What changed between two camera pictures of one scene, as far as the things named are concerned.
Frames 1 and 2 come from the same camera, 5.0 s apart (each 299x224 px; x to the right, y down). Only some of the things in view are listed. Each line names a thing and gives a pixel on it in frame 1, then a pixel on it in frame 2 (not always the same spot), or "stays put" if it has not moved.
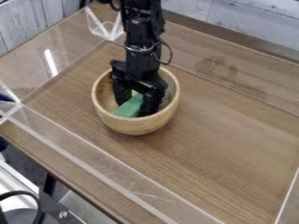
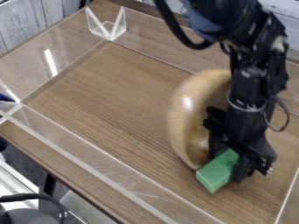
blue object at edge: x=5 y=97 stays put
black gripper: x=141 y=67 -> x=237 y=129
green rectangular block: x=130 y=107 -> x=214 y=175
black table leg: x=50 y=185 stays put
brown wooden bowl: x=128 y=124 -> x=204 y=90
